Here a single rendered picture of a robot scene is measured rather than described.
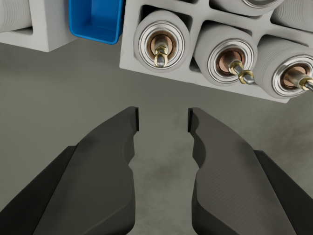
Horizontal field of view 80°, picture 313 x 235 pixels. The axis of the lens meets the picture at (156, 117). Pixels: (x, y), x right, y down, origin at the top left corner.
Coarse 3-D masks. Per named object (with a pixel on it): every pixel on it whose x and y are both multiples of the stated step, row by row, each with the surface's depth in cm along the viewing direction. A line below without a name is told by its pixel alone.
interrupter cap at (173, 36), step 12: (156, 24) 29; (168, 24) 29; (144, 36) 30; (156, 36) 30; (168, 36) 30; (180, 36) 30; (144, 48) 31; (180, 48) 31; (144, 60) 32; (168, 60) 32
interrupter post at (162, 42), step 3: (162, 39) 30; (156, 42) 29; (159, 42) 28; (162, 42) 28; (165, 42) 29; (156, 45) 28; (159, 45) 28; (162, 45) 28; (165, 45) 28; (168, 48) 28; (168, 51) 28
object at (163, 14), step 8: (160, 8) 42; (152, 16) 29; (160, 16) 29; (168, 16) 29; (176, 16) 29; (144, 24) 29; (176, 24) 29; (184, 24) 30; (136, 32) 30; (184, 32) 30; (136, 40) 30; (184, 40) 30; (136, 48) 31; (136, 56) 32; (184, 56) 32; (144, 64) 33; (176, 64) 32; (160, 72) 33
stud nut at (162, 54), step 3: (159, 51) 24; (156, 54) 24; (159, 54) 23; (162, 54) 23; (165, 54) 23; (156, 57) 23; (165, 57) 23; (156, 60) 24; (165, 60) 23; (165, 63) 24
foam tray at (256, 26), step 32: (128, 0) 34; (160, 0) 33; (192, 0) 40; (128, 32) 36; (192, 32) 36; (256, 32) 36; (288, 32) 35; (128, 64) 40; (192, 64) 45; (256, 96) 43
